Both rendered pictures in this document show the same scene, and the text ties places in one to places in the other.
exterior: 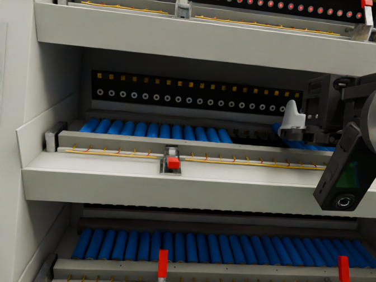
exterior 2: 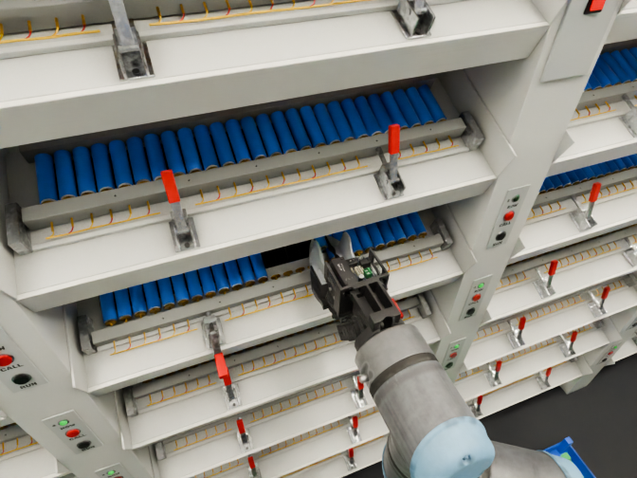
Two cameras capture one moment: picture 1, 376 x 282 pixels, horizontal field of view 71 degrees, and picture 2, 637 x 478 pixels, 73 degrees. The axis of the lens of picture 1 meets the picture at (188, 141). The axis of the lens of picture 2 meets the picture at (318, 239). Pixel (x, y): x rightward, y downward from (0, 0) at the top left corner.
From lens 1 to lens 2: 51 cm
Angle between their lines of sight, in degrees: 46
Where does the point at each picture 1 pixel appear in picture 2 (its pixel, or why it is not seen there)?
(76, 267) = (153, 390)
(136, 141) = (172, 321)
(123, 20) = (124, 276)
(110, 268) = (181, 381)
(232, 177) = (270, 325)
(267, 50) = (285, 240)
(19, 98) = (54, 361)
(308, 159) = not seen: hidden behind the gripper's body
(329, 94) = (340, 301)
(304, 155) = not seen: hidden behind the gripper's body
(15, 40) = (19, 332)
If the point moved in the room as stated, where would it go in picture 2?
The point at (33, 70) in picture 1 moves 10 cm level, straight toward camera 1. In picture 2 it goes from (47, 334) to (87, 389)
